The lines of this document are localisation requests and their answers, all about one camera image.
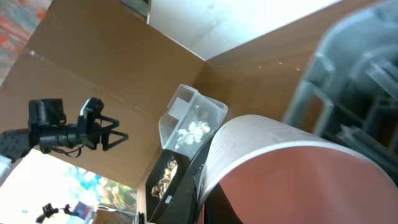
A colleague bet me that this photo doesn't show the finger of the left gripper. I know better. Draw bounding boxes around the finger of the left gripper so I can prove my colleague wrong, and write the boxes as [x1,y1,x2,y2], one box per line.
[98,115,119,133]
[101,130,129,151]

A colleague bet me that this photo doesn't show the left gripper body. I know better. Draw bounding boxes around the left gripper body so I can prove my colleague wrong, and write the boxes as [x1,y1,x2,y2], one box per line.
[39,97,104,154]

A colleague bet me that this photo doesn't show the nut shell food scraps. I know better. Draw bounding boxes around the nut shell food scraps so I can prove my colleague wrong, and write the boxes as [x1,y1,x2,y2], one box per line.
[151,160,178,199]

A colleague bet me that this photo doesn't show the white tissue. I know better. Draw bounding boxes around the white tissue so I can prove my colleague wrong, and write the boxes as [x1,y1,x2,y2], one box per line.
[175,121,211,149]

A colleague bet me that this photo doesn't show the pink plastic cup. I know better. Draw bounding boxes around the pink plastic cup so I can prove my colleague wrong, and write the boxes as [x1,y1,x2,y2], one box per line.
[199,114,397,223]

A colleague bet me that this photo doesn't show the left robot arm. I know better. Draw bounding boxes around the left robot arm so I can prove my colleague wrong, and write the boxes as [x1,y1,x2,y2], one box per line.
[1,97,129,184]

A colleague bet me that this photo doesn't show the clear plastic waste bin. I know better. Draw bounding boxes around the clear plastic waste bin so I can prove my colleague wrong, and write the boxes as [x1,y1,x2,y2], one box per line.
[159,84,228,158]

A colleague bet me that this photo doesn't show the grey dishwasher rack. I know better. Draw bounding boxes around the grey dishwasher rack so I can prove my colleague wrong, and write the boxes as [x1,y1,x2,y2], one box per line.
[283,1,397,180]

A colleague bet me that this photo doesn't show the black rectangular tray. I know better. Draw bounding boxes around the black rectangular tray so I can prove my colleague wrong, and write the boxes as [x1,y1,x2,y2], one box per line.
[146,149,190,223]

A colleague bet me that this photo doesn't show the round black serving tray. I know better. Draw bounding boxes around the round black serving tray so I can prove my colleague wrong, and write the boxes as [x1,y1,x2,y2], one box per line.
[157,138,216,224]

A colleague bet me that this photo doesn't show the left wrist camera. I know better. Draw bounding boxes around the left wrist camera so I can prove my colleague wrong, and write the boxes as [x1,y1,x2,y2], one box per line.
[78,98,93,125]

